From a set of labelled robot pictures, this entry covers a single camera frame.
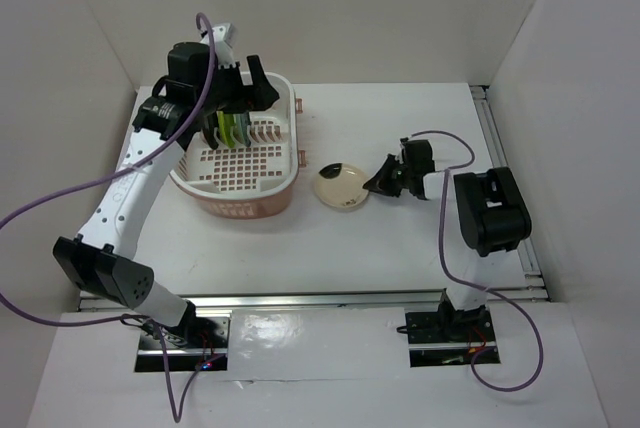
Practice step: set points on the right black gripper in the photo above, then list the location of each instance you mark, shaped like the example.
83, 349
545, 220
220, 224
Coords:
381, 182

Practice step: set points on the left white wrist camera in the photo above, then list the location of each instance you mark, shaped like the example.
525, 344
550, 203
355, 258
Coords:
223, 39

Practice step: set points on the aluminium rail frame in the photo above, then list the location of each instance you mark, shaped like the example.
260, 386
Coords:
384, 252

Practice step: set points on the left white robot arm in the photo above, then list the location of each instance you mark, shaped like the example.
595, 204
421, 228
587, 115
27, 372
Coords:
100, 258

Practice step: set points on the green plate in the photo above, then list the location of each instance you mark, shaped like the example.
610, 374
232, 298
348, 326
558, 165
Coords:
226, 126

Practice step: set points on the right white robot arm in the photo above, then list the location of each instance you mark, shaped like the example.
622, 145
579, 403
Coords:
492, 217

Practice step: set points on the blue floral plate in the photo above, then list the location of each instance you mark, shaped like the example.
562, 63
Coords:
243, 126

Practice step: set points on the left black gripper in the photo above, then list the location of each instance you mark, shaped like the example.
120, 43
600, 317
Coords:
263, 94

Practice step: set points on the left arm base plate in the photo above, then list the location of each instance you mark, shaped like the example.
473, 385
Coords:
209, 348

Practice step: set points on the white pink dish rack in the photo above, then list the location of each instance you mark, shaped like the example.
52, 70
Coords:
247, 182

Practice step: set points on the cream plate with black patch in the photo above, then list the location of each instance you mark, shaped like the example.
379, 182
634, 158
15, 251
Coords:
340, 186

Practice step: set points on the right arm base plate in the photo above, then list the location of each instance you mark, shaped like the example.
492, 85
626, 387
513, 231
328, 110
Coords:
432, 343

